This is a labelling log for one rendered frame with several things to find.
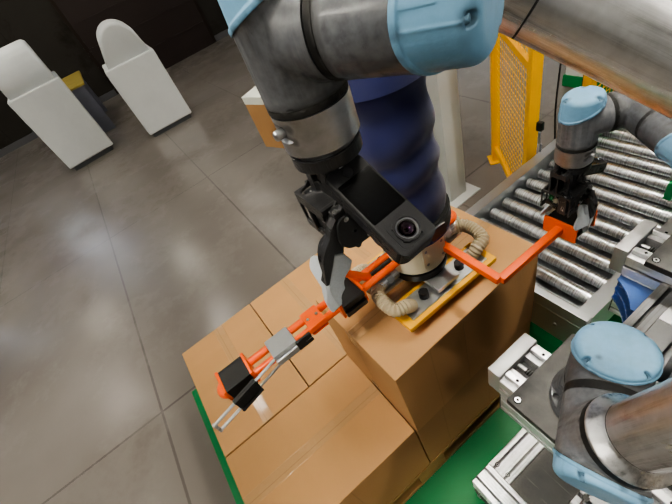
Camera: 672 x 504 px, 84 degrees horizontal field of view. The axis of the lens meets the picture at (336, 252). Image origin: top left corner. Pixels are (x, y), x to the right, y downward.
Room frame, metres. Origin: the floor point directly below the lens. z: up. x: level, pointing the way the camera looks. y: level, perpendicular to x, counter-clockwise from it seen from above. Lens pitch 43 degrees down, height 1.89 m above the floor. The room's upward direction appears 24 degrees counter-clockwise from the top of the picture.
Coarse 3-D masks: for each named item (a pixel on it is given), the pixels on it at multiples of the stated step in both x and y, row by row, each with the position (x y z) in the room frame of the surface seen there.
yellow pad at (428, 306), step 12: (456, 264) 0.67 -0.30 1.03; (468, 276) 0.63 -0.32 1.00; (420, 288) 0.64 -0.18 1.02; (432, 288) 0.64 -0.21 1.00; (456, 288) 0.61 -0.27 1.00; (420, 300) 0.62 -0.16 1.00; (432, 300) 0.60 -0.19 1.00; (444, 300) 0.59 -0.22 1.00; (420, 312) 0.58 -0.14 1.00; (432, 312) 0.58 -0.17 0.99; (408, 324) 0.57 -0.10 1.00; (420, 324) 0.56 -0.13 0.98
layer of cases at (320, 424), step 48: (288, 288) 1.33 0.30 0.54; (240, 336) 1.17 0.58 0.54; (336, 336) 0.95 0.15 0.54; (288, 384) 0.83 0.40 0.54; (336, 384) 0.74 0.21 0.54; (480, 384) 0.57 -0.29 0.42; (240, 432) 0.72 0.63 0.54; (288, 432) 0.65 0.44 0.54; (336, 432) 0.57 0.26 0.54; (384, 432) 0.51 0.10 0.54; (432, 432) 0.49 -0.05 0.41; (240, 480) 0.56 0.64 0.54; (288, 480) 0.49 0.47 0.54; (336, 480) 0.43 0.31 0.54; (384, 480) 0.41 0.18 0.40
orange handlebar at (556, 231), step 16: (544, 240) 0.55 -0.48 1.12; (384, 256) 0.73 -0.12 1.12; (464, 256) 0.61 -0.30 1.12; (528, 256) 0.53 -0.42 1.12; (368, 272) 0.70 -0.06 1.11; (384, 272) 0.67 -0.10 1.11; (480, 272) 0.55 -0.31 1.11; (496, 272) 0.52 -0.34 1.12; (512, 272) 0.51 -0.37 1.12; (368, 288) 0.65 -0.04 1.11; (320, 304) 0.66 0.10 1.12; (304, 320) 0.63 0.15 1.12; (320, 320) 0.61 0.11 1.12; (256, 352) 0.60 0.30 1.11; (256, 368) 0.56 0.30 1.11
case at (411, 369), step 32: (480, 224) 0.84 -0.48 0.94; (448, 256) 0.77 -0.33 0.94; (512, 256) 0.67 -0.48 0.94; (480, 288) 0.61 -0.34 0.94; (512, 288) 0.62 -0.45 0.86; (352, 320) 0.70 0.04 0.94; (384, 320) 0.65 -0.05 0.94; (448, 320) 0.56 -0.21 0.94; (480, 320) 0.57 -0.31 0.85; (512, 320) 0.62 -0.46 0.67; (352, 352) 0.73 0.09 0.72; (384, 352) 0.55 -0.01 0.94; (416, 352) 0.51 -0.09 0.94; (448, 352) 0.52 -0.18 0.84; (480, 352) 0.57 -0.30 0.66; (384, 384) 0.56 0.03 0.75; (416, 384) 0.48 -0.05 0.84; (448, 384) 0.52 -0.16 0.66; (416, 416) 0.47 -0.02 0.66
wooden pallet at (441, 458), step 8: (496, 400) 0.63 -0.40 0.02; (488, 408) 0.61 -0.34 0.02; (496, 408) 0.60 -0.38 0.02; (480, 416) 0.59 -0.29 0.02; (488, 416) 0.58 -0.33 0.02; (472, 424) 0.58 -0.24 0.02; (480, 424) 0.56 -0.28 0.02; (464, 432) 0.56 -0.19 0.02; (472, 432) 0.55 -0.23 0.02; (456, 440) 0.54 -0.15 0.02; (464, 440) 0.53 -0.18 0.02; (448, 448) 0.53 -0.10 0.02; (456, 448) 0.51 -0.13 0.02; (440, 456) 0.48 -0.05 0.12; (448, 456) 0.50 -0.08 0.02; (432, 464) 0.47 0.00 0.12; (440, 464) 0.48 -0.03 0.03; (424, 472) 0.45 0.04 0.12; (432, 472) 0.46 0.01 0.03; (416, 480) 0.47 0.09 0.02; (424, 480) 0.45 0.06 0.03; (408, 488) 0.45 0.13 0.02; (416, 488) 0.44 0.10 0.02; (400, 496) 0.44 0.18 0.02; (408, 496) 0.42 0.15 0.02
